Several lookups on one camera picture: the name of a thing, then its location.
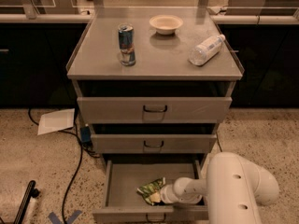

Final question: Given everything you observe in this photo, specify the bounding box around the white paper bowl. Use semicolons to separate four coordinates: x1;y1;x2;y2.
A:
149;15;183;35

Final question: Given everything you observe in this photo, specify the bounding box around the grey bottom drawer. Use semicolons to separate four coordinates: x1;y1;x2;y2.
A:
93;159;208;224

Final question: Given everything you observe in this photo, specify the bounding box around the black floor cable right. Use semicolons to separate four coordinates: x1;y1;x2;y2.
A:
216;133;223;153

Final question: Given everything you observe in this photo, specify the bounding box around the clear plastic water bottle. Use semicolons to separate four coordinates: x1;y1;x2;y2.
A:
189;35;225;66

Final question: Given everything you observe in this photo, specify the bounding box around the grey drawer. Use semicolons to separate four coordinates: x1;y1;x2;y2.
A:
78;97;232;124
92;134;216;154
93;159;208;224

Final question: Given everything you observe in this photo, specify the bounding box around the green jalapeno chip bag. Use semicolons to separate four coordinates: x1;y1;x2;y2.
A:
137;177;165;206

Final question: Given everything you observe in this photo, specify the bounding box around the blue energy drink can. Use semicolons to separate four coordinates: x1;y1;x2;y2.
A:
118;23;135;66

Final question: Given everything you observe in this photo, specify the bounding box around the grey drawer cabinet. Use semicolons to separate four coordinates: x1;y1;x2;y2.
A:
67;7;243;161

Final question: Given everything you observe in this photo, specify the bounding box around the blue power adapter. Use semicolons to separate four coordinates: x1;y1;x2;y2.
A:
80;126;92;145

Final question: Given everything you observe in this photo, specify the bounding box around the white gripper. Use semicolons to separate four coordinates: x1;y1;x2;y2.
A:
149;184;202;204

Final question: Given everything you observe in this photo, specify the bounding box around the white paper sheet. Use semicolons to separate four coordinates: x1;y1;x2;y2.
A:
37;108;75;135

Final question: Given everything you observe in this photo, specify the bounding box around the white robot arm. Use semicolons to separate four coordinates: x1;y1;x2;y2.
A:
150;152;279;224

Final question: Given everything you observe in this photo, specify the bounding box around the black floor cable left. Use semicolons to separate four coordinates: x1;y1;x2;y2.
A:
27;107;101;224

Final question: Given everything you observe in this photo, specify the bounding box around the grey middle drawer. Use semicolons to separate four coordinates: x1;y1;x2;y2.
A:
92;134;216;154

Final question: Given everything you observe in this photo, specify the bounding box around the black stand foot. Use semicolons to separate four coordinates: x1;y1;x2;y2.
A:
13;180;40;224

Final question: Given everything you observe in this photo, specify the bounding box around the grey top drawer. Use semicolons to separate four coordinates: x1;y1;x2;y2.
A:
78;97;232;124

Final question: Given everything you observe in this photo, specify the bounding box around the black floor cable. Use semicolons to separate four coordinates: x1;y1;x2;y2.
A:
27;107;101;224
216;133;223;153

